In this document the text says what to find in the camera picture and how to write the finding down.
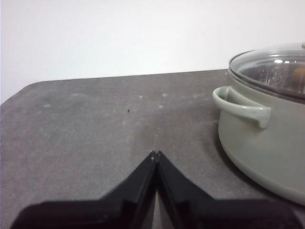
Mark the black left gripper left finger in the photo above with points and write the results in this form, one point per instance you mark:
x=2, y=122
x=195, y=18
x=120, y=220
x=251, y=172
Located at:
x=95, y=214

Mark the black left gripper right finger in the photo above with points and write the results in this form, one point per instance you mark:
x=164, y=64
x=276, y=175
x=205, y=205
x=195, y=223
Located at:
x=226, y=214

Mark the glass lid with green knob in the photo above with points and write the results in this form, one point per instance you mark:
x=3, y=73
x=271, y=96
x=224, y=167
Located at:
x=257, y=59

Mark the pale green electric pot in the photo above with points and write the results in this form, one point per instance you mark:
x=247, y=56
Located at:
x=262, y=148

